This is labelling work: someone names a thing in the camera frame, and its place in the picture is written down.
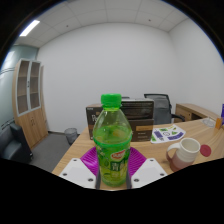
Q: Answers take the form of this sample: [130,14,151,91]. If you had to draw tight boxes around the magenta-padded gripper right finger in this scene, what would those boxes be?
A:
[126,146,168,190]

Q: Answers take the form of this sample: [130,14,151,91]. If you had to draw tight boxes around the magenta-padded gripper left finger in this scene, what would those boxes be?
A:
[58,147,101,190]

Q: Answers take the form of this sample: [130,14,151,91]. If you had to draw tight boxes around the green tea drink bottle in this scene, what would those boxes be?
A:
[92,93,134,188]

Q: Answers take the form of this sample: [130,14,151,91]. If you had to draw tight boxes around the grey waste bin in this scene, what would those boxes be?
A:
[63,127,79,146]

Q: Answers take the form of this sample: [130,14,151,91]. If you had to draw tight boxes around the white and brown ceramic mug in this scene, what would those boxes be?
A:
[165,137,202,173]

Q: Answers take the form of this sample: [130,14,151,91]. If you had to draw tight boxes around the brown box with yellow label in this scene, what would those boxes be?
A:
[128,118,155,143]

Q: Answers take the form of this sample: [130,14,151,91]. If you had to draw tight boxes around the printed sticker sheet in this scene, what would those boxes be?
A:
[150,124,187,144]

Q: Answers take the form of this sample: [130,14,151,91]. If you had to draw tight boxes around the flat round red coaster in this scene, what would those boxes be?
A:
[199,144,212,158]

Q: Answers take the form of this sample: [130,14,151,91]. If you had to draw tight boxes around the black mesh office chair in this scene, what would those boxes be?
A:
[143,93,186,126]

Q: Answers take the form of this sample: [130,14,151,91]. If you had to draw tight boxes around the black leather armchair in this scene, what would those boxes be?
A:
[0,122,34,164]

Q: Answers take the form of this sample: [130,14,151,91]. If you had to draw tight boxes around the wooden shelf cabinet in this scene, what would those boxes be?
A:
[11,58,49,150]

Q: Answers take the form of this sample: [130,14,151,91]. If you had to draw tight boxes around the wooden side desk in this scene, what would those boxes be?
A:
[174,102,219,123]

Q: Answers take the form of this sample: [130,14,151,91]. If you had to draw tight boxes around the small orange wooden box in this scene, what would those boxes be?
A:
[214,117,224,130]

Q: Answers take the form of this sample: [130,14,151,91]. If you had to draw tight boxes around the ceiling light panel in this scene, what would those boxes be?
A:
[18,19,41,38]

